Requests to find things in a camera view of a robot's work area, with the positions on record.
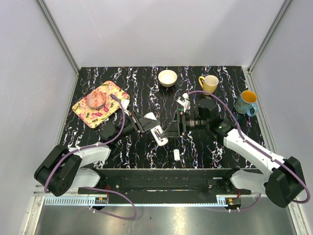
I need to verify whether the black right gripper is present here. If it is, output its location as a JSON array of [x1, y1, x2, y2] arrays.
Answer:
[[161, 110, 209, 138]]

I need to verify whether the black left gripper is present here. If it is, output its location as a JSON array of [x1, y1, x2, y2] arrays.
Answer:
[[113, 110, 161, 143]]

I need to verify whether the white remote control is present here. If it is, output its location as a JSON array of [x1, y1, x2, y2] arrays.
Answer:
[[144, 112, 168, 146]]

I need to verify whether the white remote battery cover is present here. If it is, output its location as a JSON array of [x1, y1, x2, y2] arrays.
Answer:
[[173, 149, 180, 161]]

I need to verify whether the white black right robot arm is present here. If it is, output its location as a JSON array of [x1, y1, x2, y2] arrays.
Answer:
[[162, 94, 306, 208]]

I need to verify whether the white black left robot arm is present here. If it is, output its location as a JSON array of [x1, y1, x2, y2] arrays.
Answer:
[[34, 109, 160, 196]]

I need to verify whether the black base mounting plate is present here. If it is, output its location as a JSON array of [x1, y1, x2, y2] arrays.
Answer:
[[78, 168, 252, 204]]

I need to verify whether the cream ceramic bowl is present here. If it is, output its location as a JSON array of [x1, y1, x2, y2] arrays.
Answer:
[[158, 70, 178, 88]]

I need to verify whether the pink patterned glass bowl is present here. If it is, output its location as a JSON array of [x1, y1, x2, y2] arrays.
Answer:
[[84, 91, 106, 110]]

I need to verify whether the yellow mug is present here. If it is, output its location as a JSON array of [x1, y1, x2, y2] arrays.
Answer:
[[199, 75, 219, 93]]

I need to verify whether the blue butterfly mug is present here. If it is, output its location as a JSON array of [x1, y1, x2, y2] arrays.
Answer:
[[235, 91, 258, 117]]

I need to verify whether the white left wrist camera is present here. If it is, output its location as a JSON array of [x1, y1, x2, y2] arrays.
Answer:
[[121, 99, 130, 115]]

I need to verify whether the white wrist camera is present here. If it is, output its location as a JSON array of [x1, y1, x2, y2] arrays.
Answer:
[[121, 99, 130, 115], [177, 93, 190, 112]]

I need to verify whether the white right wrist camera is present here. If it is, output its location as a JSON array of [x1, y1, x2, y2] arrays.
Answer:
[[177, 93, 190, 112]]

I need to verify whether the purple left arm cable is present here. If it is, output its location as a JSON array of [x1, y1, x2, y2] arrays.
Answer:
[[44, 94, 137, 220]]

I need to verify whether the aluminium frame post left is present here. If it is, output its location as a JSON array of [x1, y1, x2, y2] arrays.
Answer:
[[35, 0, 80, 73]]

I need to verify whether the aluminium frame post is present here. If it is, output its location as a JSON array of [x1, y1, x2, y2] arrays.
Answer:
[[246, 0, 295, 73], [35, 0, 80, 73]]

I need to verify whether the aluminium frame post right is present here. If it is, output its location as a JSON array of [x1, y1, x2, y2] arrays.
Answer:
[[246, 0, 295, 73]]

